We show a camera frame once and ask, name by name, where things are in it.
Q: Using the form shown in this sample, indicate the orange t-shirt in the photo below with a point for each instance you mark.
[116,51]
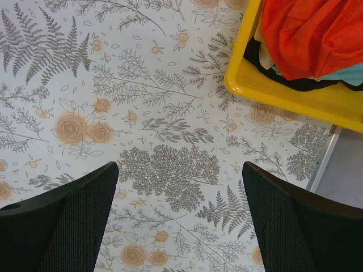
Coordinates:
[312,38]

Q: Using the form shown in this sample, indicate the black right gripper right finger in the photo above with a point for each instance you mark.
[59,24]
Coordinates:
[298,230]

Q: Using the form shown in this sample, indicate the floral patterned table mat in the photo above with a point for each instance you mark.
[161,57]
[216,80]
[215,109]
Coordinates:
[141,83]

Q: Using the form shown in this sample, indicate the yellow plastic bin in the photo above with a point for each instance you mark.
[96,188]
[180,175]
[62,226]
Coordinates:
[335,104]

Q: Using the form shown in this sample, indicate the aluminium table edge rail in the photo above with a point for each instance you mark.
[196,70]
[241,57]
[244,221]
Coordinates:
[323,159]

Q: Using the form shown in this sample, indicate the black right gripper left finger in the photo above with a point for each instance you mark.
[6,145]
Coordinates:
[62,229]

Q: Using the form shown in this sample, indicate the teal t-shirt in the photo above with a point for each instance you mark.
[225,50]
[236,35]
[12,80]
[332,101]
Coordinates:
[350,77]

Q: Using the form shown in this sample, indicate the white cream garment in bin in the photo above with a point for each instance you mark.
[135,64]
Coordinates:
[264,56]

